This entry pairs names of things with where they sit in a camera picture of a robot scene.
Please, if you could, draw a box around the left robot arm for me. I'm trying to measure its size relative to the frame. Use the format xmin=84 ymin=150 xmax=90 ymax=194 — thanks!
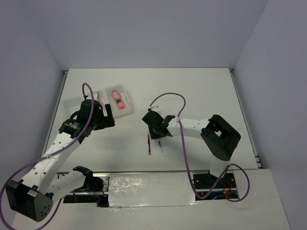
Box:
xmin=6 ymin=99 xmax=115 ymax=222

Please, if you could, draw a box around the white three-compartment tray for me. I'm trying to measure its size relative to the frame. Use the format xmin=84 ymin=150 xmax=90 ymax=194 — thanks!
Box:
xmin=61 ymin=84 xmax=133 ymax=119

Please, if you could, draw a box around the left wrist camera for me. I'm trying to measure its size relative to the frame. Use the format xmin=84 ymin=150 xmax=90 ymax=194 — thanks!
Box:
xmin=86 ymin=92 xmax=100 ymax=101

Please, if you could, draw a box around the silver foil sheet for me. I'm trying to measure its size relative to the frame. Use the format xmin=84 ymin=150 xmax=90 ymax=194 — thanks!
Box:
xmin=108 ymin=172 xmax=197 ymax=207

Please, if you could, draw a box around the pink glue stick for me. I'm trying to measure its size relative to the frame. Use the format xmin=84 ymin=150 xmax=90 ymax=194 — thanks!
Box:
xmin=111 ymin=91 xmax=126 ymax=110

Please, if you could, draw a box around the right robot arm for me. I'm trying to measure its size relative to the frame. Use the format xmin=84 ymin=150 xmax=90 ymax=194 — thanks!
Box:
xmin=142 ymin=109 xmax=241 ymax=187

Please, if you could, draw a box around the dark blue gel pen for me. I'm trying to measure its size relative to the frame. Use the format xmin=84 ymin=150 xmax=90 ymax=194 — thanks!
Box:
xmin=158 ymin=139 xmax=164 ymax=153

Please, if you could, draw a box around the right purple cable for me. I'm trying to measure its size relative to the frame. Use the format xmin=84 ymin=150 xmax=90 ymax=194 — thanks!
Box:
xmin=150 ymin=92 xmax=250 ymax=203

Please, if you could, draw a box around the red gel pen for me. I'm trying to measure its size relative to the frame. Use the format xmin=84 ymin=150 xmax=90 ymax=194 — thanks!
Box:
xmin=147 ymin=134 xmax=151 ymax=156

